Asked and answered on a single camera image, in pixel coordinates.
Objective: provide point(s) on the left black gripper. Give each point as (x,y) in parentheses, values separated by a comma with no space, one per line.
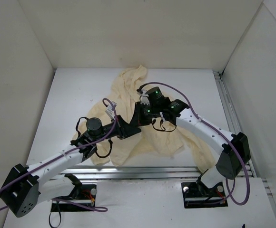
(121,128)

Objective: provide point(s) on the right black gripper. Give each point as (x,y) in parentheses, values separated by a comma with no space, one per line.
(141,112)

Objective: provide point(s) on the cream yellow hooded jacket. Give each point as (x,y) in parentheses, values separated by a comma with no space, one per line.
(176,146)

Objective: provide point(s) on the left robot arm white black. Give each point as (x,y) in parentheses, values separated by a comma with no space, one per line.
(27,186)

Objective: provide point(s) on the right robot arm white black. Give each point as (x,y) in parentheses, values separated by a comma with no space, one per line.
(233,149)

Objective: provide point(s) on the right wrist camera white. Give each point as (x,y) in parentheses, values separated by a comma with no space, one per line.
(143,97)

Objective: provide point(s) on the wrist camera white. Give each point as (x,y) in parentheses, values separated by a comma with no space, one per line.
(143,97)
(110,110)

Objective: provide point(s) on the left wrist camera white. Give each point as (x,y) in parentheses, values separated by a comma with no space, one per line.
(110,110)

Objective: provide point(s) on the aluminium front rail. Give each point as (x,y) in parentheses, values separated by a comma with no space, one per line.
(85,173)

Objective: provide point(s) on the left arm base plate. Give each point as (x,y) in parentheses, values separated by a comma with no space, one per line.
(83,194)

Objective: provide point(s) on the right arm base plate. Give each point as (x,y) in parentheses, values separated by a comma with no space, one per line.
(197,197)

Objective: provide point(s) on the aluminium side rail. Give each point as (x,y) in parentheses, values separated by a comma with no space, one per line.
(234,125)

